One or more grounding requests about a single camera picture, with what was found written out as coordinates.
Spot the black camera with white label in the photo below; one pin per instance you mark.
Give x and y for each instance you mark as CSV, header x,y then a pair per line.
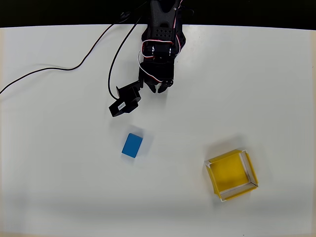
x,y
126,102

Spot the yellow open box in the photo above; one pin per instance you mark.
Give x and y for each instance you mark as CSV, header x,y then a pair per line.
x,y
230,172

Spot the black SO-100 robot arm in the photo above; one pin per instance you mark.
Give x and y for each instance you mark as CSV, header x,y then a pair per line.
x,y
163,29

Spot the blue rectangular block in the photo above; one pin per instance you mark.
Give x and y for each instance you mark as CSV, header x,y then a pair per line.
x,y
132,145

